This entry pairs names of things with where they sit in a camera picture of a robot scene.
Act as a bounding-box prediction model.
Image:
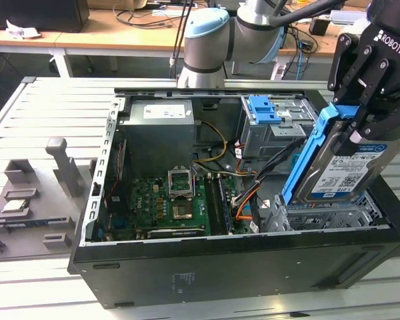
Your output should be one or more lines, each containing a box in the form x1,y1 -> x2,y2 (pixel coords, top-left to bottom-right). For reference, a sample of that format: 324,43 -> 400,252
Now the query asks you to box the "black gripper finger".
327,33 -> 374,105
349,59 -> 400,143

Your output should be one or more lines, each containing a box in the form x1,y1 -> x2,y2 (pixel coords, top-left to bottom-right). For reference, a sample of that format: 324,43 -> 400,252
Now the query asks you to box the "hard disk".
281,103 -> 393,206

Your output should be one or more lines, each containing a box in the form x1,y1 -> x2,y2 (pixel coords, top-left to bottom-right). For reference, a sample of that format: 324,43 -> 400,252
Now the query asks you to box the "silver disk bay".
262,193 -> 391,233

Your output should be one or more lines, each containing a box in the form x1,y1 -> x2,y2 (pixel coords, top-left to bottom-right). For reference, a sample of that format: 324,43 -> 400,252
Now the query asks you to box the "blue plastic drive latch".
247,95 -> 285,125

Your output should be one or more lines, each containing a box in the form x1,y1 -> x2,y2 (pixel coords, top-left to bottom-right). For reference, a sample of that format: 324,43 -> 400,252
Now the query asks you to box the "silver drive cage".
239,95 -> 321,164

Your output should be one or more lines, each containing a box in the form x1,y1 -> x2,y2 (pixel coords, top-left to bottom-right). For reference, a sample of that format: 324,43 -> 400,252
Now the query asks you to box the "black RAM slot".
205,175 -> 228,236

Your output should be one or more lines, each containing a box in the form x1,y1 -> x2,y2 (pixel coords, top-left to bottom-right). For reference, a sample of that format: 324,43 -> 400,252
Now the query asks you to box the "grey power supply unit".
119,99 -> 197,169

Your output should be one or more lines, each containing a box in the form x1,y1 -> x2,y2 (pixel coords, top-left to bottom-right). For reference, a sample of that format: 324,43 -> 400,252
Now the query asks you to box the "CPU socket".
166,165 -> 197,202

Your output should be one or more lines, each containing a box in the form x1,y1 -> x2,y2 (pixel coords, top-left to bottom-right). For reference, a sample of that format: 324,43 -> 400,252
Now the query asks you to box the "black open PC case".
67,87 -> 400,309

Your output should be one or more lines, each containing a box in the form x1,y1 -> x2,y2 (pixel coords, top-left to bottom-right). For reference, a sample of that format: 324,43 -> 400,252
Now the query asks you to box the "green motherboard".
101,171 -> 257,241

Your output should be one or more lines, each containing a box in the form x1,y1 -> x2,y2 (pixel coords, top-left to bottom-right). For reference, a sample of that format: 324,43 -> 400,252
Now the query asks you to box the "black graphics card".
145,227 -> 206,239

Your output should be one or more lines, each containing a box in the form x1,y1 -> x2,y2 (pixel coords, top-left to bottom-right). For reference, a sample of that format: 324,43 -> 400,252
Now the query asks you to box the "wooden desk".
0,6 -> 371,79

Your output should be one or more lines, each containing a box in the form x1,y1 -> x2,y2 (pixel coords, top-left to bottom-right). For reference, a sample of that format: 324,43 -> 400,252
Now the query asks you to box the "large black box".
0,0 -> 90,33

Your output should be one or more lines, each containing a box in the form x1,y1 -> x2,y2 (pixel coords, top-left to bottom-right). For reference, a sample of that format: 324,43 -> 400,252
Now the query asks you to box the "crumpled white paper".
5,19 -> 41,39

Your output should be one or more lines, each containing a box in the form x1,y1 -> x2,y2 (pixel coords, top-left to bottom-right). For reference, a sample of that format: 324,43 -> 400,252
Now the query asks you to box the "grey parts rack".
0,137 -> 99,264

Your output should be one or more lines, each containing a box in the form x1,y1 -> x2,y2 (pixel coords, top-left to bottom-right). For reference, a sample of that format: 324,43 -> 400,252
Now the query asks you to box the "silver CPU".
0,199 -> 32,215

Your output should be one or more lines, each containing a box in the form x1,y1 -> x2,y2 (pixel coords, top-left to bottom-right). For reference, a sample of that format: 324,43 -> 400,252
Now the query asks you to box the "thick black cable hose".
268,0 -> 371,28

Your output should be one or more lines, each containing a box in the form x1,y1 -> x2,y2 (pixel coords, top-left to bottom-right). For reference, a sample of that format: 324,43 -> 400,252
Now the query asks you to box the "black wire bundle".
251,136 -> 306,187

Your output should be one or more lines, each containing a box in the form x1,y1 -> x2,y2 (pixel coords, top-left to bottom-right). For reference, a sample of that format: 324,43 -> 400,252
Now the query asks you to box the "yellow wire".
192,120 -> 230,165

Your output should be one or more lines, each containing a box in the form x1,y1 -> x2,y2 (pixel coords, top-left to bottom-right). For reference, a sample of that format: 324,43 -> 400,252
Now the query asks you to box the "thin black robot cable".
169,0 -> 193,67

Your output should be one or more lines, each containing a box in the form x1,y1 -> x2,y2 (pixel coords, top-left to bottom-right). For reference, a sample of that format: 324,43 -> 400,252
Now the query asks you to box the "orange wire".
233,185 -> 263,221

